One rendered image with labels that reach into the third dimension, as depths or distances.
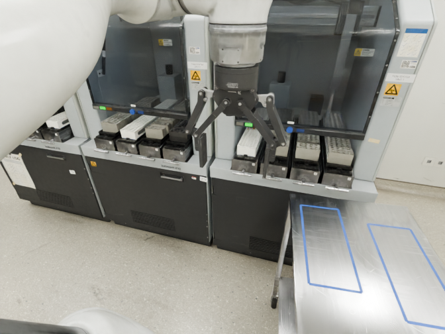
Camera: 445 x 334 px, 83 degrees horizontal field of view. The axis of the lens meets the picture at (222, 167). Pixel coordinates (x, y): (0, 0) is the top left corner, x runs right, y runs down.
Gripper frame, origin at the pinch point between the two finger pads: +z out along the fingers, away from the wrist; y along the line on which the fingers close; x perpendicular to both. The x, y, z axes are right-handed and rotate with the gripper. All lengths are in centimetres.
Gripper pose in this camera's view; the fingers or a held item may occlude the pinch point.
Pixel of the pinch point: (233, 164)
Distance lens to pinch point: 53.5
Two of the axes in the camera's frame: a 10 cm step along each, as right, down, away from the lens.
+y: 9.6, 1.5, -2.4
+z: 0.0, 8.4, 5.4
